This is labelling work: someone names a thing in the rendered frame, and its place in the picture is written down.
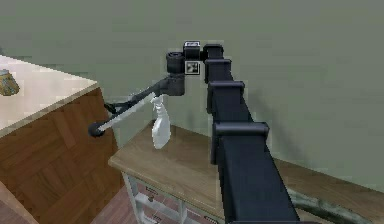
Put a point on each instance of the wooden top white cabinet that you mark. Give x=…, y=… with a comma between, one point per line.
x=186, y=173

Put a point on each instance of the white top wooden counter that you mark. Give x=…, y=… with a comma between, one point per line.
x=43, y=126

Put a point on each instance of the white spray bottle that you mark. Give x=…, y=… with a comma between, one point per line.
x=161, y=123

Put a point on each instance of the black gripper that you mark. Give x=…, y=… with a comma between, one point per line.
x=175, y=75

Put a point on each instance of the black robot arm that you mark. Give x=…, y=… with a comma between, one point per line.
x=246, y=160

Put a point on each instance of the grey curved pipe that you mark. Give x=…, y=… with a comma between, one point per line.
x=326, y=208

